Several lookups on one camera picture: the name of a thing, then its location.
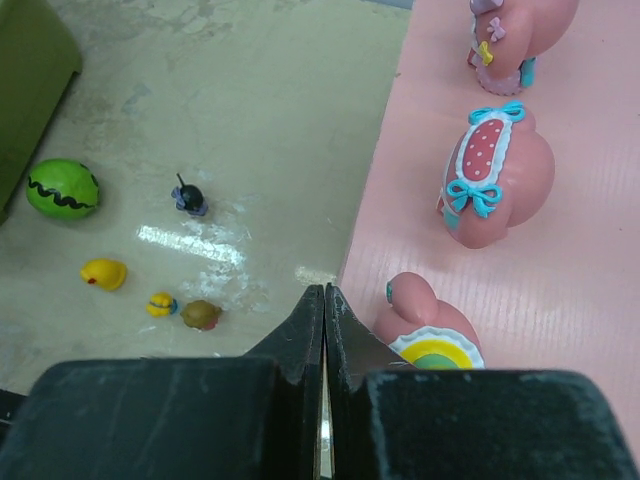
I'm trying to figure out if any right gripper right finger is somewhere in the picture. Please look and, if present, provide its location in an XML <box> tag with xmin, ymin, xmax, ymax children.
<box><xmin>325</xmin><ymin>286</ymin><xmax>639</xmax><ymax>479</ymax></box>

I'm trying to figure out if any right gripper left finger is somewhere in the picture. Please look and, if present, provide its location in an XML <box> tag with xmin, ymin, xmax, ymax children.
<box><xmin>1</xmin><ymin>285</ymin><xmax>324</xmax><ymax>479</ymax></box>

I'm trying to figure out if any pink figurine with yellow hat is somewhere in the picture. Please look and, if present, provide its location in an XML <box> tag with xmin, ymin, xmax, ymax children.
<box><xmin>372</xmin><ymin>272</ymin><xmax>485</xmax><ymax>370</ymax></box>

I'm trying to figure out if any brown figurine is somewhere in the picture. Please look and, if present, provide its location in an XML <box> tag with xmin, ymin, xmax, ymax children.
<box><xmin>180</xmin><ymin>300</ymin><xmax>223</xmax><ymax>331</ymax></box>

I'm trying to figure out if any yellow minion figurine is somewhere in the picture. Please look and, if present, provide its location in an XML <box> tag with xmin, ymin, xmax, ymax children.
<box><xmin>146</xmin><ymin>292</ymin><xmax>178</xmax><ymax>317</ymax></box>

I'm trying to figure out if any yellow duck figurine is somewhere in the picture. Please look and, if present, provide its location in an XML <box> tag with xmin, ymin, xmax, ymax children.
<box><xmin>80</xmin><ymin>258</ymin><xmax>128</xmax><ymax>291</ymax></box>

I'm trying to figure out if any pink figurine with blue glasses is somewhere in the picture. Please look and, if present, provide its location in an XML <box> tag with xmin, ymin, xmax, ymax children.
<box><xmin>437</xmin><ymin>100</ymin><xmax>555</xmax><ymax>249</ymax></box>

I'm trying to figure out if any pink pig figurine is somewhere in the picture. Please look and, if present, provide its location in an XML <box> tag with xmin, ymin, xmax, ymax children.
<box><xmin>467</xmin><ymin>0</ymin><xmax>579</xmax><ymax>96</ymax></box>

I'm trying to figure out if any pink tiered shelf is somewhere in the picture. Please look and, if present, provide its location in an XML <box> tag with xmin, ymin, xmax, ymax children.
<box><xmin>340</xmin><ymin>1</ymin><xmax>639</xmax><ymax>451</ymax></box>

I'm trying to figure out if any purple black-eared figurine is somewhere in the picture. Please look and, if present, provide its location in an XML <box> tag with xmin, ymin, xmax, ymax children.
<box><xmin>171</xmin><ymin>173</ymin><xmax>209</xmax><ymax>217</ymax></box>

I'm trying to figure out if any green watermelon ball toy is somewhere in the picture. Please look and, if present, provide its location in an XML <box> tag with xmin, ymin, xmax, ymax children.
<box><xmin>26</xmin><ymin>158</ymin><xmax>101</xmax><ymax>220</ymax></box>

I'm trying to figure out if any green plastic bin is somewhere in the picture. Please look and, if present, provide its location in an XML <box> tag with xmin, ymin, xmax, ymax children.
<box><xmin>1</xmin><ymin>0</ymin><xmax>83</xmax><ymax>221</ymax></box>

